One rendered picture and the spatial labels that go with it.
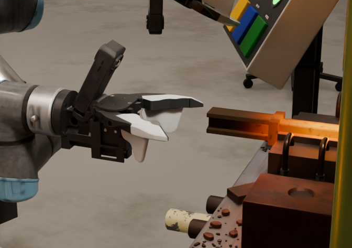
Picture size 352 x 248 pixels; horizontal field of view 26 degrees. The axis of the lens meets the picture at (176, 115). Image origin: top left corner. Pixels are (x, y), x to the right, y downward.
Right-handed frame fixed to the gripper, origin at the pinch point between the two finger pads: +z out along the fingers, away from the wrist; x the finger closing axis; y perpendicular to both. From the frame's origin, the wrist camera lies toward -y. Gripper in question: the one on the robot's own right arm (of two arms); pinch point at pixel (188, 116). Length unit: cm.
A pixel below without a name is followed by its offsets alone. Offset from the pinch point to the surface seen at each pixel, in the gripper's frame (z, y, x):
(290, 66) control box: 6.0, 3.1, -40.2
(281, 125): 13.7, -0.9, 1.4
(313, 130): 18.1, -0.8, 1.4
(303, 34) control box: 7.8, -3.0, -41.1
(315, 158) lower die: 19.6, 0.6, 7.4
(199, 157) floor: -68, 100, -208
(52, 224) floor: -99, 100, -127
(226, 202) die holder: 8.4, 8.3, 8.2
